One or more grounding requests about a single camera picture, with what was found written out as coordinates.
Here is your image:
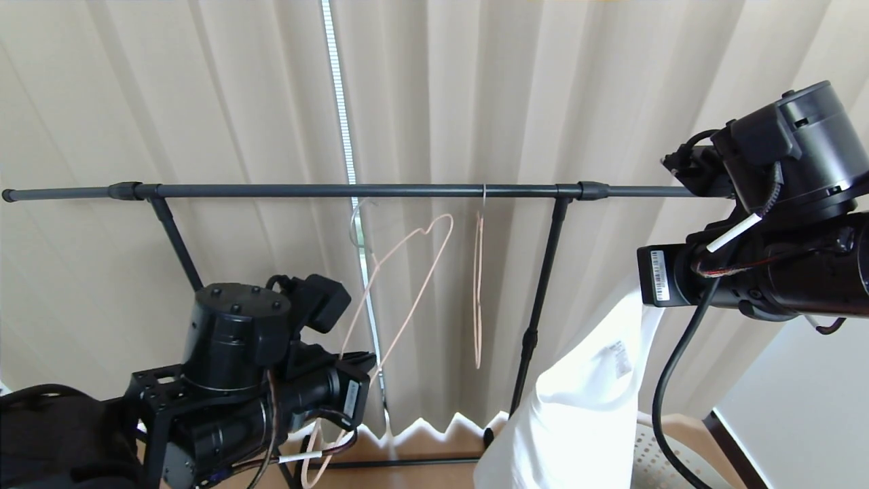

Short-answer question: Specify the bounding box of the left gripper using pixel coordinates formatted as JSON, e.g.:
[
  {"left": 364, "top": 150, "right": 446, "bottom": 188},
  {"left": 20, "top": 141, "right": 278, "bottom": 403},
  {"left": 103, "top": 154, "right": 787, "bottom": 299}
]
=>
[{"left": 165, "top": 352, "right": 377, "bottom": 487}]

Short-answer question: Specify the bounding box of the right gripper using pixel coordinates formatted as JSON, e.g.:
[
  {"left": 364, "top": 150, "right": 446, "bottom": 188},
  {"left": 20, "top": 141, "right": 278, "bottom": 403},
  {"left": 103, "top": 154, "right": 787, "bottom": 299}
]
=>
[{"left": 636, "top": 226, "right": 862, "bottom": 324}]

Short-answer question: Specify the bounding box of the pink clothes hanger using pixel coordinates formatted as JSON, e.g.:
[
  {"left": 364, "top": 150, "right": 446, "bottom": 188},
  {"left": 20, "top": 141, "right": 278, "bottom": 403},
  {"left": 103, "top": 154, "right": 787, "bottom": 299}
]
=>
[
  {"left": 300, "top": 198, "right": 455, "bottom": 489},
  {"left": 471, "top": 183, "right": 489, "bottom": 372}
]

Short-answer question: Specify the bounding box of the white printed t-shirt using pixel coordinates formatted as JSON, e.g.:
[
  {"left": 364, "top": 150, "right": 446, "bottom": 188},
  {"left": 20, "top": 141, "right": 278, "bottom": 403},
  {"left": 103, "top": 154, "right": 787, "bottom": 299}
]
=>
[{"left": 473, "top": 271, "right": 667, "bottom": 489}]

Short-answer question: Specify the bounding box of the white laundry basket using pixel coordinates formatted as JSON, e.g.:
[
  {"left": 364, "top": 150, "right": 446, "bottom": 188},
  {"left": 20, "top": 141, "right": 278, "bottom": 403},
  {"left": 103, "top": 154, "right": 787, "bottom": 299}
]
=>
[{"left": 631, "top": 410, "right": 738, "bottom": 489}]

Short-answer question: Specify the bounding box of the black clothes rack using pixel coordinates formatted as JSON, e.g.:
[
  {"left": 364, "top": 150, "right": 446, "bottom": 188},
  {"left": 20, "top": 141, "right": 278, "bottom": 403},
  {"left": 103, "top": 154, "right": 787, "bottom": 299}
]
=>
[{"left": 1, "top": 180, "right": 735, "bottom": 471}]

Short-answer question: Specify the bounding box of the beige curtain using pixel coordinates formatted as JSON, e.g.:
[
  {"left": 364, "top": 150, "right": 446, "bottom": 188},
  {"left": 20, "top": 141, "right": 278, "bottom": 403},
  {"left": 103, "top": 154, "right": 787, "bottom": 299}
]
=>
[{"left": 0, "top": 0, "right": 869, "bottom": 443}]

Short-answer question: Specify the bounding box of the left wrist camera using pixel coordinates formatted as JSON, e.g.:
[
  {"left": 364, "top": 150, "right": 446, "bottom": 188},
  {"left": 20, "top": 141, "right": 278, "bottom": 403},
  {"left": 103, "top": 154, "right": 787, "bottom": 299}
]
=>
[{"left": 266, "top": 273, "right": 354, "bottom": 361}]

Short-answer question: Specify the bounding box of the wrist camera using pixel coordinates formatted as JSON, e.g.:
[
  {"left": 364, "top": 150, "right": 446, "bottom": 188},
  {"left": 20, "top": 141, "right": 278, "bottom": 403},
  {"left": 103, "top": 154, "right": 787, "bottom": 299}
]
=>
[
  {"left": 660, "top": 128, "right": 738, "bottom": 200},
  {"left": 266, "top": 273, "right": 354, "bottom": 361}
]

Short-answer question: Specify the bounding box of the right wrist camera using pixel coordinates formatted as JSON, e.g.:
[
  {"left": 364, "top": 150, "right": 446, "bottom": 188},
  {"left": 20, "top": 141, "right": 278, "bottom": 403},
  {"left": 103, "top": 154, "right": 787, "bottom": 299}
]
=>
[{"left": 660, "top": 128, "right": 738, "bottom": 200}]

